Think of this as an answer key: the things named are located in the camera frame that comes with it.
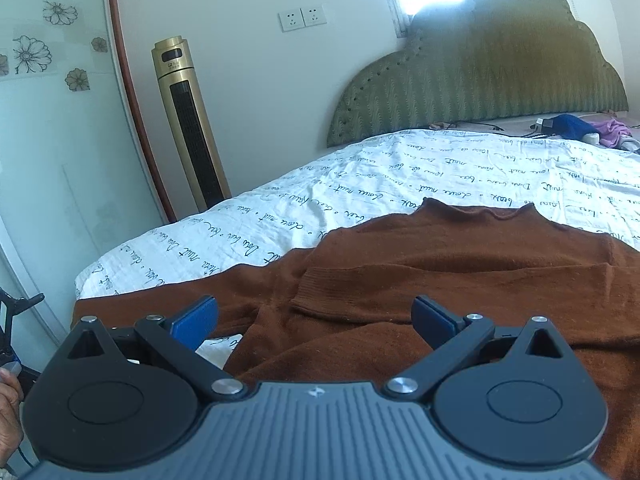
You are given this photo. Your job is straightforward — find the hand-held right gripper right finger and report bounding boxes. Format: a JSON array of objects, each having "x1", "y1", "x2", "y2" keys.
[{"x1": 382, "y1": 295, "x2": 573, "y2": 403}]

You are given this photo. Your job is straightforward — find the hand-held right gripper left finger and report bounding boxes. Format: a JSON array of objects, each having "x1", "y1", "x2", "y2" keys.
[{"x1": 66, "y1": 295, "x2": 248, "y2": 403}]

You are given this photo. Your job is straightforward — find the brown knit sweater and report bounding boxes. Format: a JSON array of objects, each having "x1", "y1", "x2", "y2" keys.
[{"x1": 70, "y1": 197, "x2": 640, "y2": 480}]

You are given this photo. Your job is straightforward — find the person's left hand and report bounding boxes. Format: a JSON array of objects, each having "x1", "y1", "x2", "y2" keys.
[{"x1": 0, "y1": 364, "x2": 25, "y2": 467}]

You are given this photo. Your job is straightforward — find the white script-printed bedsheet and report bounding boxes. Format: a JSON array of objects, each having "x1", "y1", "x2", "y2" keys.
[{"x1": 75, "y1": 129, "x2": 640, "y2": 356}]

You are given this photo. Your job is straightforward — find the flower-sticker wardrobe door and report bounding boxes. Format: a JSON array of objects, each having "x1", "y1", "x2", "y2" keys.
[{"x1": 0, "y1": 0, "x2": 176, "y2": 351}]

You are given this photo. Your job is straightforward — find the gold tower fan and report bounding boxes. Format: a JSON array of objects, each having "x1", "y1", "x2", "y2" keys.
[{"x1": 151, "y1": 35, "x2": 232, "y2": 213}]

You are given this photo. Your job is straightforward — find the blue cloth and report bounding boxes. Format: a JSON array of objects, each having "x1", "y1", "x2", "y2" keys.
[{"x1": 545, "y1": 114, "x2": 598, "y2": 142}]

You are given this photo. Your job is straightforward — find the green upholstered headboard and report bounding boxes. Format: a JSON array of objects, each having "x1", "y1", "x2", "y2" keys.
[{"x1": 326, "y1": 0, "x2": 630, "y2": 148}]

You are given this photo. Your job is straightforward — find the purple cloth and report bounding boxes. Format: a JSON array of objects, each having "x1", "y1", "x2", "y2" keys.
[{"x1": 590, "y1": 119, "x2": 638, "y2": 148}]

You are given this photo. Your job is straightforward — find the black cable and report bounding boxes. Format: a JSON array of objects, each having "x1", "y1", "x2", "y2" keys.
[{"x1": 415, "y1": 120, "x2": 538, "y2": 138}]

